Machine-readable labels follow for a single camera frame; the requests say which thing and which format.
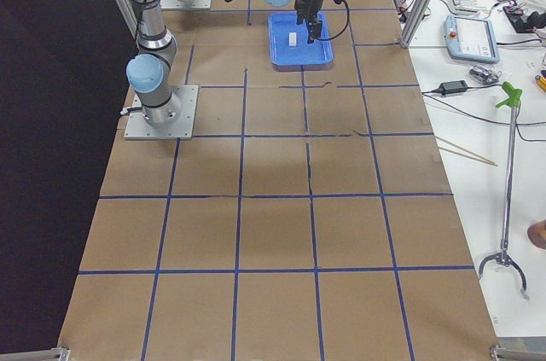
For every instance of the white block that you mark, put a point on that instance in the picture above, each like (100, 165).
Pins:
(293, 35)
(292, 41)

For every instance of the teach pendant tablet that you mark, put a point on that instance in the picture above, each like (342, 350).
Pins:
(470, 39)

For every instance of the long reacher grabber tool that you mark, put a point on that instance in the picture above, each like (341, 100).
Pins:
(502, 257)

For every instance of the wooden chopstick pair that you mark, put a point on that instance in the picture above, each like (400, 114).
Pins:
(450, 147)

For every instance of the black power adapter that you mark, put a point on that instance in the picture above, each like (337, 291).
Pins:
(452, 87)

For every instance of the blue plastic tray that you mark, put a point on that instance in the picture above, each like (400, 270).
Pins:
(317, 55)

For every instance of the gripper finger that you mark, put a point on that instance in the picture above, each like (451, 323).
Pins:
(300, 16)
(314, 29)

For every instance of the brown paper table cover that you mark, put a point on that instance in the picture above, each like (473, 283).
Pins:
(308, 218)

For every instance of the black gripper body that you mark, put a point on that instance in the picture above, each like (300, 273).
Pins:
(308, 3)

